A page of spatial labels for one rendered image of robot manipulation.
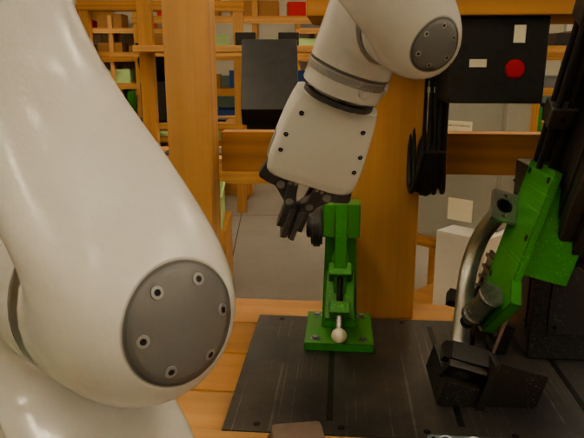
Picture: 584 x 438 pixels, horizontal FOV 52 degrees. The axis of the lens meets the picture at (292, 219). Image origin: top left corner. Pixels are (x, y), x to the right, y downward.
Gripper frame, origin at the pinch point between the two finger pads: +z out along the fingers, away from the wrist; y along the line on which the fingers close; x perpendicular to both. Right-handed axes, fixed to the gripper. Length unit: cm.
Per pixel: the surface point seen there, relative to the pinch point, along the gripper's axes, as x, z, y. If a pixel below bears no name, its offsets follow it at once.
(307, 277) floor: -284, 184, -75
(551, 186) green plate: -15.2, -8.7, -35.6
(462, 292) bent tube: -21.9, 15.3, -35.6
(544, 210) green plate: -14.5, -5.3, -36.1
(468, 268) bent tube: -25.5, 12.4, -36.3
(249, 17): -704, 107, 14
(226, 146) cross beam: -65, 20, 8
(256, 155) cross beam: -64, 20, 1
